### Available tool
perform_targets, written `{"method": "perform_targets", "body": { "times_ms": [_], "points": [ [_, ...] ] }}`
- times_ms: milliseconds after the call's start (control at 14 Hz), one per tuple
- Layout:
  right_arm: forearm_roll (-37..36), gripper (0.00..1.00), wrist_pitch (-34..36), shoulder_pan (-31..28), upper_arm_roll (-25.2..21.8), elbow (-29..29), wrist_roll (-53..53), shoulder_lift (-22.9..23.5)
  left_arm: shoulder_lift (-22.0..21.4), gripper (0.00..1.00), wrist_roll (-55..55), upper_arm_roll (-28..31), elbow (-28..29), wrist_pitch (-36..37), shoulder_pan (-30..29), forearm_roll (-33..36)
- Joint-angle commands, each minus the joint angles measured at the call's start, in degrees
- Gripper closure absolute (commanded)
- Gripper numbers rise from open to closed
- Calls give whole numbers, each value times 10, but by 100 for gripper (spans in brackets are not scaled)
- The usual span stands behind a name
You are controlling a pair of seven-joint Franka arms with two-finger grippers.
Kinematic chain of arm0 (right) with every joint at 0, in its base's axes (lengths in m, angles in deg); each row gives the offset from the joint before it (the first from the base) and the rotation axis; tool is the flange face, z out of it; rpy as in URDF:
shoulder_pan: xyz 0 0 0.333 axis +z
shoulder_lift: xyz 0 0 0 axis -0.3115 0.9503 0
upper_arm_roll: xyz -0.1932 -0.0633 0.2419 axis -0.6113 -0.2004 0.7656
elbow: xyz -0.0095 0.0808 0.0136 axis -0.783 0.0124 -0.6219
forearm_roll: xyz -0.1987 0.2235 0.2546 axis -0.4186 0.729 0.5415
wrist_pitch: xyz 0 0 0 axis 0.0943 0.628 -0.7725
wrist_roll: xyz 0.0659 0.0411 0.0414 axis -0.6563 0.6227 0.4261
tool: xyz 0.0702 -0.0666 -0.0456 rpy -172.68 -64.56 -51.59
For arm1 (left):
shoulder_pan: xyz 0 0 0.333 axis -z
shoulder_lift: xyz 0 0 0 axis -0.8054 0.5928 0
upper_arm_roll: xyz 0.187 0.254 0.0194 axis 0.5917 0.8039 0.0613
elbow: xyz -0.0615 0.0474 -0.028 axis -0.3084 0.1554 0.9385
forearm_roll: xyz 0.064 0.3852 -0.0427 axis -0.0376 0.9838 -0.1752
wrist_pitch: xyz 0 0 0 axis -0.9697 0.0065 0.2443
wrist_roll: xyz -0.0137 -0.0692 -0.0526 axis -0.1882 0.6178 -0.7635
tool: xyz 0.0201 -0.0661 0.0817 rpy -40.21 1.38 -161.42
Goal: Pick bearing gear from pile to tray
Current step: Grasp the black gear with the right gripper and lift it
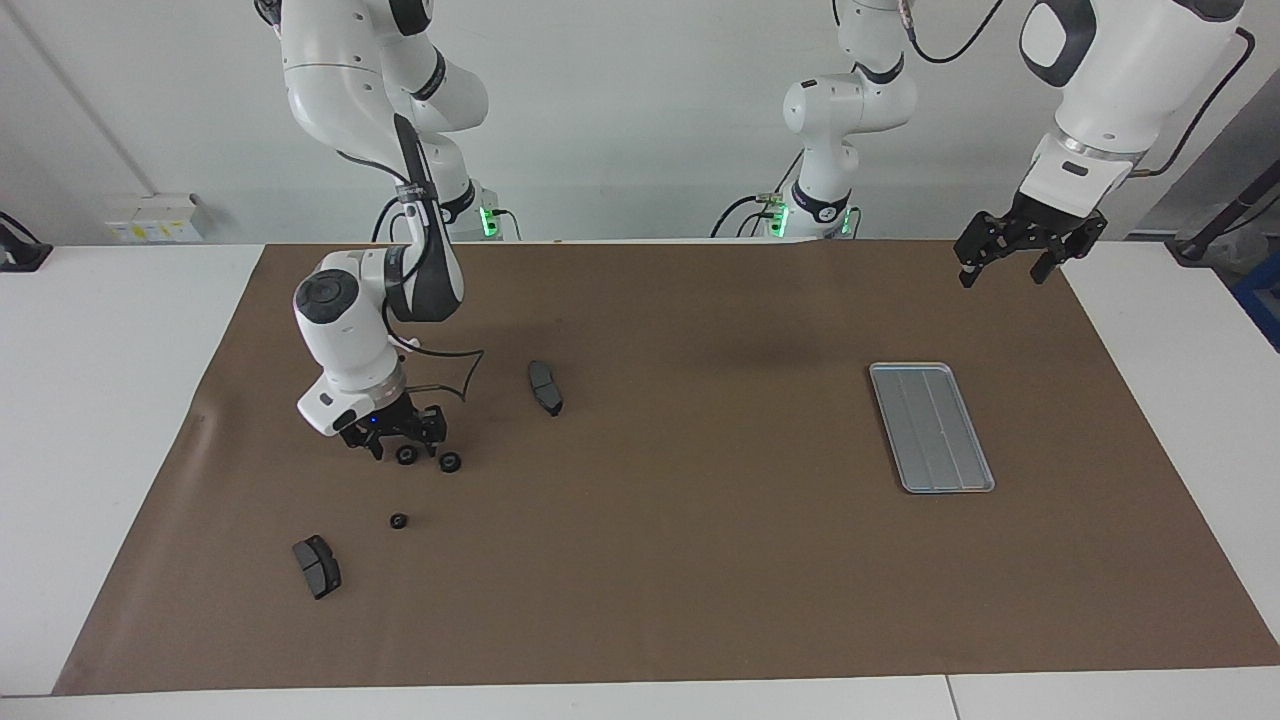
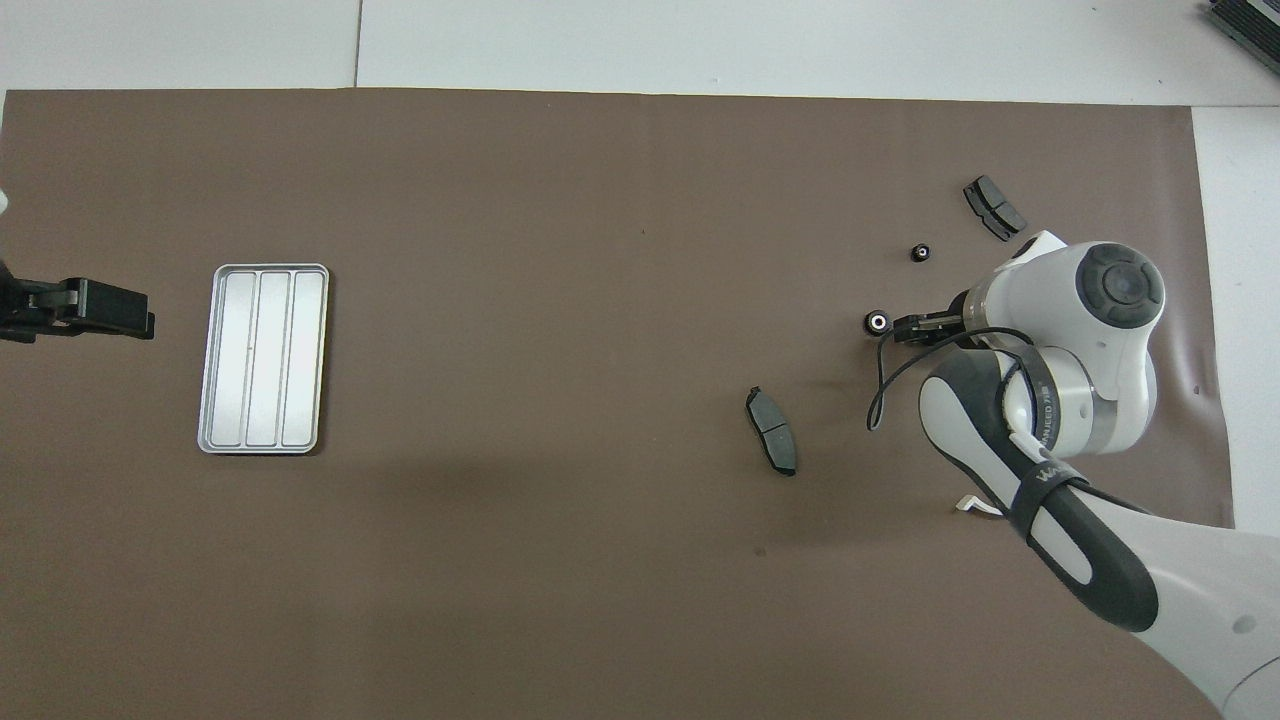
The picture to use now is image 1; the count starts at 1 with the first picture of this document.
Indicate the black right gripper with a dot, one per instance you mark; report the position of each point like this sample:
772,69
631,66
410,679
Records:
385,425

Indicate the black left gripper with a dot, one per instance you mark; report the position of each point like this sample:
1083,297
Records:
1020,230

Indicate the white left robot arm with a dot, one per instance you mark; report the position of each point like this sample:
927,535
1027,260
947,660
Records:
1130,80

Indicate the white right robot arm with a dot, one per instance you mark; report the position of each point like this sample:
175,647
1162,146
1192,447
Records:
340,330

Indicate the silver metal tray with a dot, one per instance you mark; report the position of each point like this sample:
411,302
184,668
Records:
930,430

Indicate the dark grey brake pad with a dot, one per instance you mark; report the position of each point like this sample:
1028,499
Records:
318,570
545,390

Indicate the black stand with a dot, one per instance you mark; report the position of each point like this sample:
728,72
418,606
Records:
1195,250

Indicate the blue crate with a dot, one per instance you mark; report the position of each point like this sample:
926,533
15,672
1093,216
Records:
1262,300

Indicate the brown table mat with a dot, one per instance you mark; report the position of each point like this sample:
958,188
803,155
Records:
700,560

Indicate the black table clamp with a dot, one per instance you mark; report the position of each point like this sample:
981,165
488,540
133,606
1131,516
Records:
25,257

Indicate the white wall socket box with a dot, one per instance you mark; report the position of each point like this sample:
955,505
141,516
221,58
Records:
150,215

